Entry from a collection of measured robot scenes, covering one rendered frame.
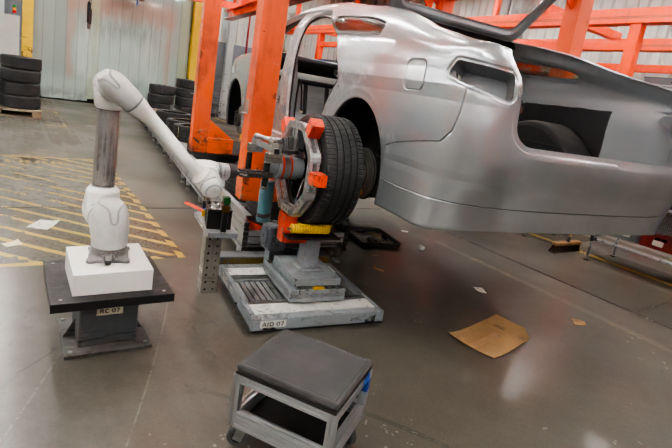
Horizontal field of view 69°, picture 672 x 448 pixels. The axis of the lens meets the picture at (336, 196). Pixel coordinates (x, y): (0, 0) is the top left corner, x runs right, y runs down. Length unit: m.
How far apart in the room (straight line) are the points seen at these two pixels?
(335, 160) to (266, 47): 0.98
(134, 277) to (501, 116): 1.78
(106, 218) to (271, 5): 1.67
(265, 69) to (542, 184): 1.81
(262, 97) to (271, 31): 0.41
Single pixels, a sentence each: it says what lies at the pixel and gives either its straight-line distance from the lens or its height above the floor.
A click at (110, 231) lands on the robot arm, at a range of 2.40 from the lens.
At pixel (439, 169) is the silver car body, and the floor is 1.05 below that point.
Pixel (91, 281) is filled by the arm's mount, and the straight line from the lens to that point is 2.37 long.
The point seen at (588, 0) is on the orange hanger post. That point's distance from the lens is 4.98.
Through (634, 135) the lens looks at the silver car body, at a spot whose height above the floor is 1.36.
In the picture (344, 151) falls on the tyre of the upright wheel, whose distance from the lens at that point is 2.67.
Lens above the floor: 1.30
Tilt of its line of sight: 12 degrees down
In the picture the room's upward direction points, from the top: 9 degrees clockwise
